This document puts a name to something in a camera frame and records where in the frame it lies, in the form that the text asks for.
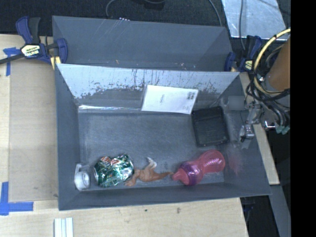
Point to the white paper booklet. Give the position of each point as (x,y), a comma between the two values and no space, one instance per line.
(169,99)

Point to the orange toy figure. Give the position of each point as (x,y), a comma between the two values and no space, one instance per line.
(148,174)

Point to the grey metal bin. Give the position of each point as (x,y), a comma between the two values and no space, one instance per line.
(153,137)

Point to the pink baby bottle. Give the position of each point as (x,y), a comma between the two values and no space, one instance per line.
(205,165)

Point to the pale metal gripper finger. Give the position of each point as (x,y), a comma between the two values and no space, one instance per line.
(242,132)
(248,136)

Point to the black flat pouch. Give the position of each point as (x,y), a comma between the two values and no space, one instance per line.
(209,126)

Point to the crushed green drink can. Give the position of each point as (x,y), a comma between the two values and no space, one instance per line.
(113,171)

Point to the white plastic lid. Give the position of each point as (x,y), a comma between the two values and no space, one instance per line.
(82,179)

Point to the black cylinder on white bracket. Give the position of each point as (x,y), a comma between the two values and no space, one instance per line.
(269,125)

